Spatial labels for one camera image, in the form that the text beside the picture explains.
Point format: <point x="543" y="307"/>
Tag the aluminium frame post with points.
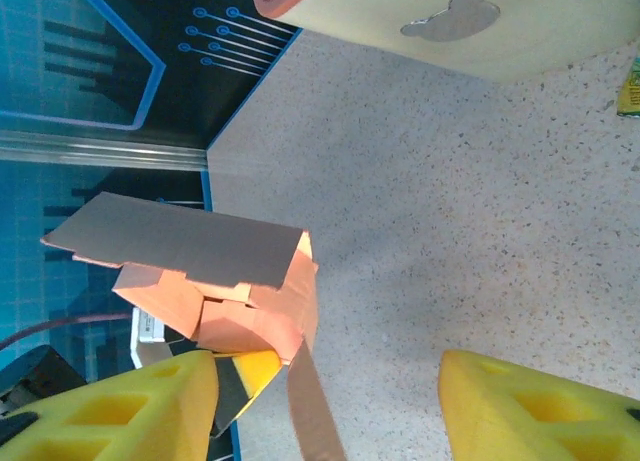
<point x="100" y="151"/>

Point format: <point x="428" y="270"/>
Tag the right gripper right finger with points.
<point x="540" y="416"/>

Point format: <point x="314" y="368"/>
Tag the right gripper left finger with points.
<point x="125" y="416"/>

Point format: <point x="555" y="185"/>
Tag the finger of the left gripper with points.
<point x="252" y="373"/>

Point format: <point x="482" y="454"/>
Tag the pink paper box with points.
<point x="175" y="241"/>

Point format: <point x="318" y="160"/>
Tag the green candy bag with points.
<point x="631" y="88"/>

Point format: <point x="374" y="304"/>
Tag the cream knife block pink top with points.
<point x="375" y="26"/>

